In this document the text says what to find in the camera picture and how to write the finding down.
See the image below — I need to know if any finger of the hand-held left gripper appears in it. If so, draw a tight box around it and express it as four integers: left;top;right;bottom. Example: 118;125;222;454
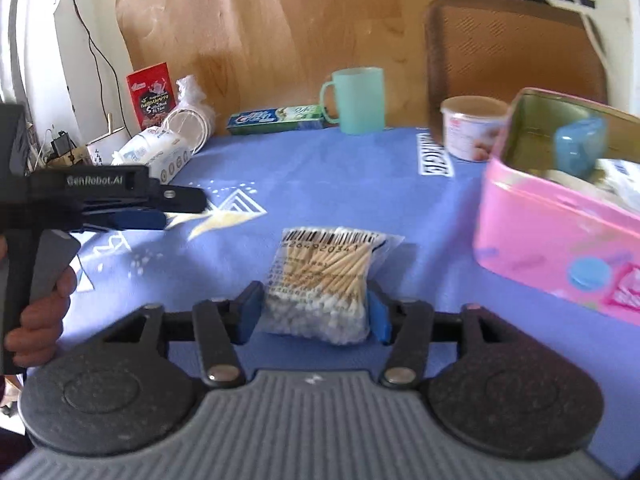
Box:
147;182;209;214
77;207;167;234

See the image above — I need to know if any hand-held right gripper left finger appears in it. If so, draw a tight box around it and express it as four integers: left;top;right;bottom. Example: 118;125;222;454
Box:
102;281;266;389

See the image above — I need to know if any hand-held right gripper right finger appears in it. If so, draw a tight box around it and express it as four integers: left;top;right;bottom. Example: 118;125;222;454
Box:
366;284;538;389

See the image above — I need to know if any bag of cotton swabs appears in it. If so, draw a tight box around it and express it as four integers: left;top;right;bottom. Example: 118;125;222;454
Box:
259;226;405;347

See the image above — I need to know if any pink tin box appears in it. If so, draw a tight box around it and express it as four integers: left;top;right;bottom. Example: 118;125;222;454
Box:
472;87;640;327

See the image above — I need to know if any blue plastic case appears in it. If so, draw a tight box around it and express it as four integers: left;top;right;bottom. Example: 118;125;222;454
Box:
553;116;609;179

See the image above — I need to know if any person's left hand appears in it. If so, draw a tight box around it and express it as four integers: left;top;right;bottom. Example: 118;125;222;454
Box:
3;239;79;368

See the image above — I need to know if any black charger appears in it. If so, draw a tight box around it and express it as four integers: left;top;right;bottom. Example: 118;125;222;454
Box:
51;129;76;159

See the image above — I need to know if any large white tissue pack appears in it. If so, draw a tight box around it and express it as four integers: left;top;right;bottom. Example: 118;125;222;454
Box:
110;127;195;185

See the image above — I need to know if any white box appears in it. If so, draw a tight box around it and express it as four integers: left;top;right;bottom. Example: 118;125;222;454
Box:
87;112;134;166

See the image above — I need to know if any red snack packet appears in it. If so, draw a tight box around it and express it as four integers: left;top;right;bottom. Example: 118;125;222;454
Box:
125;62;179;131

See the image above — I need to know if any crumpled clear plastic bag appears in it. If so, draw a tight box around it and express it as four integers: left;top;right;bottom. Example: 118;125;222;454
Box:
174;74;209;111

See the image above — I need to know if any toothpaste box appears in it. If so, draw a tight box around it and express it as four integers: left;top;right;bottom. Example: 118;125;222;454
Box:
227;104;337;136

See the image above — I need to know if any blue printed tablecloth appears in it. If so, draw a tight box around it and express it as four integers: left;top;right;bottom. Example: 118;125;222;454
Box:
10;124;640;479

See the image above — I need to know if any white paper cup pink print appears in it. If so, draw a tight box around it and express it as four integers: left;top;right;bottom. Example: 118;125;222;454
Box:
439;95;511;163

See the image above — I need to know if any mint green plastic cup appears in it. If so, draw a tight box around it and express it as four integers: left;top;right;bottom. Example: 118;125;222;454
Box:
318;66;386;136

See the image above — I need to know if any brown chair back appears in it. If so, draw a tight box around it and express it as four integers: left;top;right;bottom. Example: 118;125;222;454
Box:
424;0;609;127

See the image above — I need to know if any black cable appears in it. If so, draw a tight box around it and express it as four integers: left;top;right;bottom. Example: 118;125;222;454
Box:
62;0;119;134

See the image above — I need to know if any wood pattern wall sheet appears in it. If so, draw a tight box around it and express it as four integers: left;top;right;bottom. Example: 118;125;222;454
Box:
114;0;449;129

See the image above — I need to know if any white power cable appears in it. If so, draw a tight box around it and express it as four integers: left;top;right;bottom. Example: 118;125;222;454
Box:
549;0;617;92

